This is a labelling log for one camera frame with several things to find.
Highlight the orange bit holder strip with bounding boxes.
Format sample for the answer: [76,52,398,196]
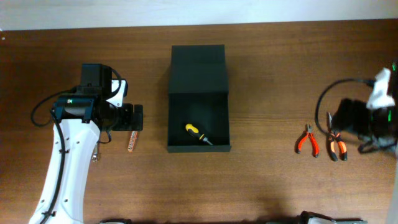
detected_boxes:
[127,131,139,152]

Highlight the orange black needle-nose pliers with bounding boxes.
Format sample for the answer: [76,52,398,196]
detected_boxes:
[326,111,348,162]

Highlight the red handled cutting pliers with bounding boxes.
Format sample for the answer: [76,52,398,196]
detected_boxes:
[295,123,320,158]

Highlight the silver combination wrench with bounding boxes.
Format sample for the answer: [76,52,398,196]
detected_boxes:
[91,143,100,162]

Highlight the yellow black stubby screwdriver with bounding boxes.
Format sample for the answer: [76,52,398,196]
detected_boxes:
[185,123,213,146]

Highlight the dark green lidded box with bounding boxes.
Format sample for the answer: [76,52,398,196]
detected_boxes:
[167,45,231,153]

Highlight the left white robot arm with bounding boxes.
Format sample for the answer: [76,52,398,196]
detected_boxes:
[29,63,144,223]

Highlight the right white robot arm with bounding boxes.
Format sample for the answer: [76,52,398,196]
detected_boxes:
[331,60,397,159]

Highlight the right black camera cable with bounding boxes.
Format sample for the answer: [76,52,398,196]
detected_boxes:
[314,78,377,138]

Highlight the black camera cable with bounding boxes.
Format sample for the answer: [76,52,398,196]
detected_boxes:
[314,78,377,138]
[30,67,123,224]

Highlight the left black camera cable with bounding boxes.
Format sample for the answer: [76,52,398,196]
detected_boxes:
[30,67,123,224]

